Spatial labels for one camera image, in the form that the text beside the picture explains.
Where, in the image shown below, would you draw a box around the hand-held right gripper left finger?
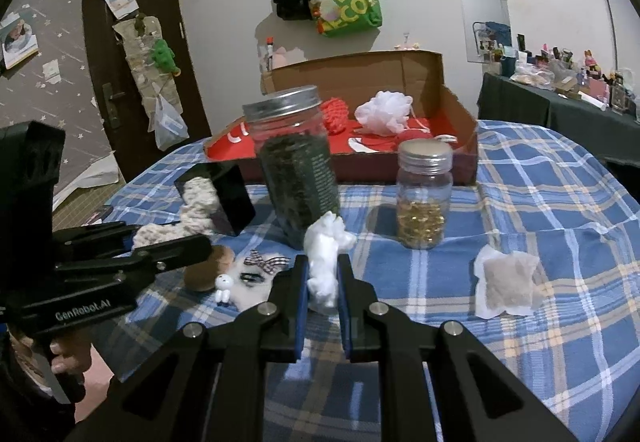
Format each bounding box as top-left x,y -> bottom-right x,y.
65,255 -> 311,442

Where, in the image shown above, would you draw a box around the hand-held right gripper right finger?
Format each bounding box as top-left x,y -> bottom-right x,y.
336,252 -> 581,442

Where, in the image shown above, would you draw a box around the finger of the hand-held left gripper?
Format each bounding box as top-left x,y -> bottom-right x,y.
54,235 -> 214,284
52,221 -> 146,263

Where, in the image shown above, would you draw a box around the brown round powder puff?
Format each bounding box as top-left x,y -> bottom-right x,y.
184,245 -> 236,292

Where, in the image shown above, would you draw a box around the white sock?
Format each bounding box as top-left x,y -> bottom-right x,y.
303,211 -> 359,311

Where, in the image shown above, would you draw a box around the white plush hair clip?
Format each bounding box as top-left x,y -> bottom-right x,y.
215,249 -> 291,311

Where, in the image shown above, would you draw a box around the cream crochet scrunchie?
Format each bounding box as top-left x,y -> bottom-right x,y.
131,176 -> 221,251

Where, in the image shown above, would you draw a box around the white paper sachet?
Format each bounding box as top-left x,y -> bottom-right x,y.
473,245 -> 544,321

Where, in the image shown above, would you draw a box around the red knitted scrunchie with label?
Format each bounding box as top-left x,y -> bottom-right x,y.
397,125 -> 459,148

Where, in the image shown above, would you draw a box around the orange knitted scrunchie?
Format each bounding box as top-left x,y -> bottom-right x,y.
320,97 -> 349,136

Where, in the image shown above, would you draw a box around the white mesh bath pouf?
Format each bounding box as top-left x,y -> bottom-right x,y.
354,91 -> 431,136

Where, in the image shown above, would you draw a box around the cardboard box red inside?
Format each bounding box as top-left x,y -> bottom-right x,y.
204,50 -> 479,187

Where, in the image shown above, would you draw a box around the person's left hand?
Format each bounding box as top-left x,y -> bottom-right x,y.
10,327 -> 94,395

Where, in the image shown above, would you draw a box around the black rectangular box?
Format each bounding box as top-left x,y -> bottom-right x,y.
174,159 -> 257,237

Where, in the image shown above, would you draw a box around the small jar golden capsules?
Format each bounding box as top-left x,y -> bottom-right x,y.
396,139 -> 454,251

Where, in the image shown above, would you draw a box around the clear plastic bag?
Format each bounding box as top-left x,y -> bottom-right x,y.
154,95 -> 191,152

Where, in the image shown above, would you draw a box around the large glass jar dark contents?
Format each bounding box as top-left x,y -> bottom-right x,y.
242,85 -> 342,249

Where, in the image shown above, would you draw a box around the dark brown door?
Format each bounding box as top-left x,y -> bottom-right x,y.
82,0 -> 211,184

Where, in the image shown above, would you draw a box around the beige door hanging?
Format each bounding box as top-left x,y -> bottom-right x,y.
112,15 -> 184,119

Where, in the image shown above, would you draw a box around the green plush toy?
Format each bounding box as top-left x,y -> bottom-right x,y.
151,38 -> 182,74

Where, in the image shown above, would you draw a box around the blue plaid blanket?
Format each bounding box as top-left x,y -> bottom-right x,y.
50,119 -> 640,442

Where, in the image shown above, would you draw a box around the pale pink plush toy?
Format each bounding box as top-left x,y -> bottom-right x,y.
272,45 -> 307,71

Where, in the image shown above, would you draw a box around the table with dark cloth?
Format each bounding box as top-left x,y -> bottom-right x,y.
477,72 -> 640,164

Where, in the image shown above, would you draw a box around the cluster of cosmetics bottles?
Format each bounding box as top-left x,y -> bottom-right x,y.
480,35 -> 640,116

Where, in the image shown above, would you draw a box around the door handle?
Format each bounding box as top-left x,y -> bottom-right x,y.
102,82 -> 126,131

